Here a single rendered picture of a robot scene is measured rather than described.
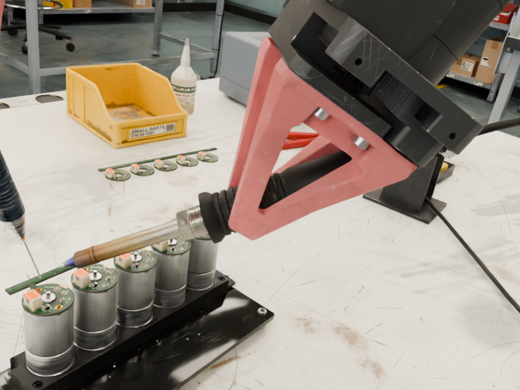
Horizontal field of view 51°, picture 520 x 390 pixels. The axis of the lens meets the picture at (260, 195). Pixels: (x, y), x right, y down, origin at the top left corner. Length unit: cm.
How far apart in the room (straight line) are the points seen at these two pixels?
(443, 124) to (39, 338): 22
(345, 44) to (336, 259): 31
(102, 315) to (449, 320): 26
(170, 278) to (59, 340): 8
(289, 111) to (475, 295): 32
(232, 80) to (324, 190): 60
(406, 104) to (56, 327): 20
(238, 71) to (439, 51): 61
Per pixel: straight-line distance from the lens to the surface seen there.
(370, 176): 22
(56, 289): 30
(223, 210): 24
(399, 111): 21
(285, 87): 20
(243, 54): 79
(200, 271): 36
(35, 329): 30
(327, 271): 45
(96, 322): 32
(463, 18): 22
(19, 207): 24
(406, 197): 59
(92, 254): 26
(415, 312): 44
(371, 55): 18
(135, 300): 33
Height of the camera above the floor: 100
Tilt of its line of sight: 27 degrees down
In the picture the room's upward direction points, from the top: 9 degrees clockwise
